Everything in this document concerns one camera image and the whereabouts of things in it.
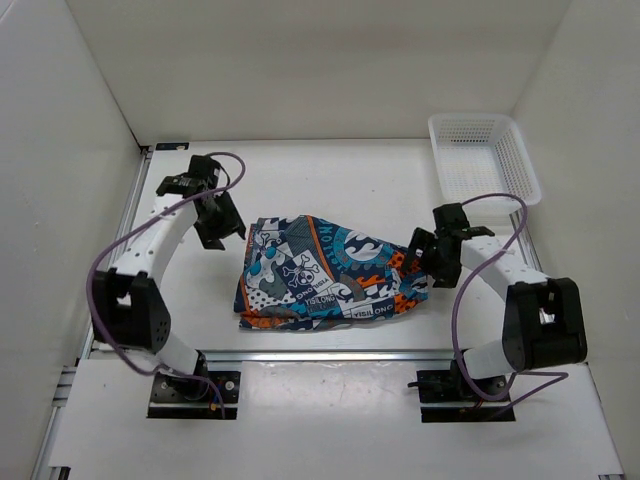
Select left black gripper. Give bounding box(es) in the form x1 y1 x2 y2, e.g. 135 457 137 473
192 192 245 252

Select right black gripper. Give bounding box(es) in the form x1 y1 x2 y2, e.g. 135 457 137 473
401 227 462 289

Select colourful patterned shorts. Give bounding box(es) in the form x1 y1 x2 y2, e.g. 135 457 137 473
233 215 428 331

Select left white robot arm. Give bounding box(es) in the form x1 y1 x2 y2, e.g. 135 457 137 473
86 152 246 400

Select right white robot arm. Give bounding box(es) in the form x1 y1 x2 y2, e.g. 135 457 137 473
402 203 588 400

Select white plastic basket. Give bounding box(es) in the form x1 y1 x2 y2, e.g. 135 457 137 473
428 113 542 219

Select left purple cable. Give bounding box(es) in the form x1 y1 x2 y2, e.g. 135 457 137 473
87 152 247 419

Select purple cable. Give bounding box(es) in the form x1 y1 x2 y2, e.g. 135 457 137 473
451 193 569 421
87 152 247 419

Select aluminium frame rail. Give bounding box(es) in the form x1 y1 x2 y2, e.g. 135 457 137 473
204 349 453 363

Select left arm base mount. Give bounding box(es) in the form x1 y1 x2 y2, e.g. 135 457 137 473
147 351 241 420

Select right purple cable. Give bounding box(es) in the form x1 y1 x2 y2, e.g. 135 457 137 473
451 193 569 421

